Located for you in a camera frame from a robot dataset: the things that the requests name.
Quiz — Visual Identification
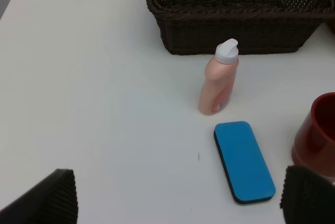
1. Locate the pink bottle white cap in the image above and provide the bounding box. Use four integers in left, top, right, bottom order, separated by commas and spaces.
198, 38, 239, 115

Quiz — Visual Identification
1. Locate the dark brown wicker basket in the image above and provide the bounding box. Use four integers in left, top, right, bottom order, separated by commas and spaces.
146, 0, 334, 55

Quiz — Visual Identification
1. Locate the red plastic cup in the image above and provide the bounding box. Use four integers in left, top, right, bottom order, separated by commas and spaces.
291, 92, 334, 182

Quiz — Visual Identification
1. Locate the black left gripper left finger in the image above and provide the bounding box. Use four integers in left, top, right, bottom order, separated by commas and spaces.
1, 169, 79, 224

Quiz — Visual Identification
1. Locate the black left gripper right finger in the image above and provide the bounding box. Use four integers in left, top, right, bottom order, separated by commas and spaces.
280, 165, 334, 224

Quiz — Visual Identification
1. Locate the blue whiteboard eraser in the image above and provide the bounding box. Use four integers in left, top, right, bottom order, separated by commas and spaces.
214, 121, 276, 205

